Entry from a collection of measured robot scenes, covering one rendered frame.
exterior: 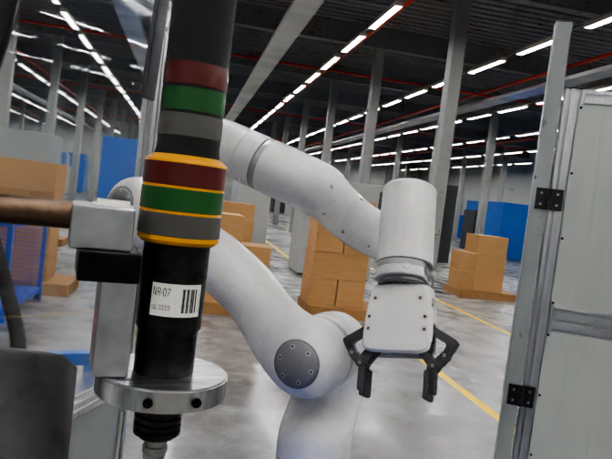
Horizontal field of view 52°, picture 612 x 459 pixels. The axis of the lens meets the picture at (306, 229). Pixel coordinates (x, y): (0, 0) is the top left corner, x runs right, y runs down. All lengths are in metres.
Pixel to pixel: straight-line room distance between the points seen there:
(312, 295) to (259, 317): 7.53
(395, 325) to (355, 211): 0.23
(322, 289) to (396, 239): 7.60
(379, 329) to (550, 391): 1.32
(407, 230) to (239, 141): 0.31
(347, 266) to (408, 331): 7.67
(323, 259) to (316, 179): 7.49
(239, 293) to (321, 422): 0.24
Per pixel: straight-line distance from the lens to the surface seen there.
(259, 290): 1.01
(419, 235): 0.94
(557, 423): 2.22
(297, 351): 0.93
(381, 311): 0.93
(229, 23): 0.35
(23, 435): 0.49
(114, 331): 0.34
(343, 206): 1.03
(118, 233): 0.33
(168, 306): 0.33
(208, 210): 0.33
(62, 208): 0.33
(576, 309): 2.15
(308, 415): 1.05
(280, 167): 1.01
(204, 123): 0.33
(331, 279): 8.53
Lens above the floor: 1.57
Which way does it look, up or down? 3 degrees down
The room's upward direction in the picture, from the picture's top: 7 degrees clockwise
